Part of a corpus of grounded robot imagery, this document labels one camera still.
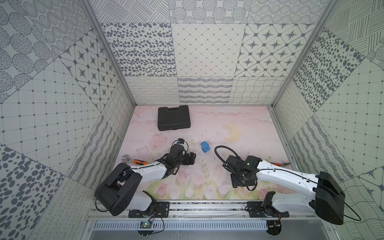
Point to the orange handled pliers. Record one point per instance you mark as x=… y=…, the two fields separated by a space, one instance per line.
x=281 y=164

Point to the white perforated cable duct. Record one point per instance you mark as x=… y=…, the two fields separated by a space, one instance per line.
x=173 y=225

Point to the light blue long lego brick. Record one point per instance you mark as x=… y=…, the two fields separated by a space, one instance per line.
x=205 y=147

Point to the black plastic tool case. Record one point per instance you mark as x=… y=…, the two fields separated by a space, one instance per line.
x=174 y=118

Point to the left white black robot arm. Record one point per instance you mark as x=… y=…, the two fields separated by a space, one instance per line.
x=118 y=191

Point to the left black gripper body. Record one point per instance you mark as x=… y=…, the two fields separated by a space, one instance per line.
x=186 y=158

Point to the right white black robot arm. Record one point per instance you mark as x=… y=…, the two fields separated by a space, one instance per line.
x=314 y=194

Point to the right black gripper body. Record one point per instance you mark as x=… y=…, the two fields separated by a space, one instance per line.
x=237 y=181

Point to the aluminium rail frame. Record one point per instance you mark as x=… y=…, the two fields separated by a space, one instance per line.
x=184 y=210

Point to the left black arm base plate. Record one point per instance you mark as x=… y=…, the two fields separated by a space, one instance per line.
x=156 y=209

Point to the pink floral table mat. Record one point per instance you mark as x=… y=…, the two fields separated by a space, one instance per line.
x=242 y=130

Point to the adjustable wrench orange handle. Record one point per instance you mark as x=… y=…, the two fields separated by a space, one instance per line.
x=130 y=161

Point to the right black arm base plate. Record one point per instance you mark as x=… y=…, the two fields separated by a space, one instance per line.
x=257 y=209

